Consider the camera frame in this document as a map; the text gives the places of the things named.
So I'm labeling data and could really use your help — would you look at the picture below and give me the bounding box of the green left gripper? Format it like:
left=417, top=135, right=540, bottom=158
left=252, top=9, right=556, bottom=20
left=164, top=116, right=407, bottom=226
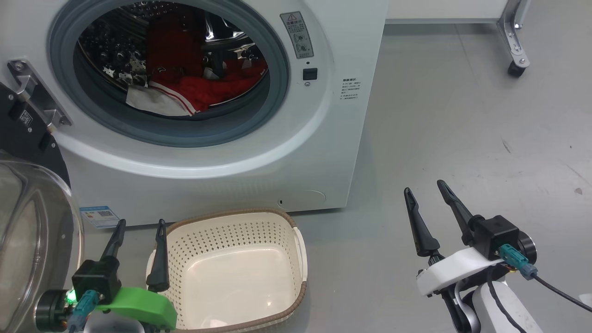
left=95, top=219, right=179, bottom=332

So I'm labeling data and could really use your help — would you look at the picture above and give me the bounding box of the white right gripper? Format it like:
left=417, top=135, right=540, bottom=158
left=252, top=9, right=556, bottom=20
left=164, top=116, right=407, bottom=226
left=404, top=179, right=505, bottom=297

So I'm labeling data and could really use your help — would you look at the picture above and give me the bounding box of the black round glass washer door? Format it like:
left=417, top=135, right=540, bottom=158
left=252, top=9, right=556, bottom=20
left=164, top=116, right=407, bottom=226
left=0, top=83, right=86, bottom=333

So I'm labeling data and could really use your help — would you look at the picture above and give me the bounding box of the red garment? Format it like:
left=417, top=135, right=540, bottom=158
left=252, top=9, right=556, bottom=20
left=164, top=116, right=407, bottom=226
left=126, top=14, right=269, bottom=117

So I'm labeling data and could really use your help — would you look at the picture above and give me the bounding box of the cream perforated laundry basket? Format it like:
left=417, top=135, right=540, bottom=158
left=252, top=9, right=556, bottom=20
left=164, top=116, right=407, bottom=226
left=146, top=209, right=308, bottom=333

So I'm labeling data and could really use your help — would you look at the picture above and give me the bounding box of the white front-load washing machine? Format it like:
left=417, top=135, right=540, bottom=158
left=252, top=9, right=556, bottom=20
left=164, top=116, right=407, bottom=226
left=0, top=0, right=389, bottom=228

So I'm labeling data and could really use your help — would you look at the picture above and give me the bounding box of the silver metal door hinge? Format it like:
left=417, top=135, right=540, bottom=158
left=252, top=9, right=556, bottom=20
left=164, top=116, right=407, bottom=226
left=7, top=59, right=73, bottom=135

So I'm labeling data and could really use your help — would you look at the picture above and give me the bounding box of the stainless steel washing machine drum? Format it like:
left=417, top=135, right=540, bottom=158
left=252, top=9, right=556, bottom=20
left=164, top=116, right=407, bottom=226
left=76, top=0, right=270, bottom=118

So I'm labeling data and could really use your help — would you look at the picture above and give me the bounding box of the blue energy label sticker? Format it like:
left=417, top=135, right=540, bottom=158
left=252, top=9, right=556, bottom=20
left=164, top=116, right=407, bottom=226
left=80, top=206, right=120, bottom=229

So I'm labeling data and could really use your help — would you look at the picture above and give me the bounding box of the white panel stand with caster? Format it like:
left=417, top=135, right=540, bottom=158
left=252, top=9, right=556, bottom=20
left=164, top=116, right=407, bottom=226
left=386, top=0, right=531, bottom=78

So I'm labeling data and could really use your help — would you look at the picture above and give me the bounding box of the grey warning label sticker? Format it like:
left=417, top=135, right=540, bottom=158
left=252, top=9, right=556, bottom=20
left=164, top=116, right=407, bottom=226
left=280, top=12, right=314, bottom=59

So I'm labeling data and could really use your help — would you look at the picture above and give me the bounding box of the teal plug black camera cable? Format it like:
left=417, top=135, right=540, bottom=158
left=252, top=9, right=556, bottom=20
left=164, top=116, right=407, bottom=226
left=499, top=244, right=592, bottom=313
left=67, top=290, right=100, bottom=333

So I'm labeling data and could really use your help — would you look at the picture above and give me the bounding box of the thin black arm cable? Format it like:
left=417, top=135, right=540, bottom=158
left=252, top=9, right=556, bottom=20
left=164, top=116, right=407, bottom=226
left=486, top=266, right=529, bottom=333

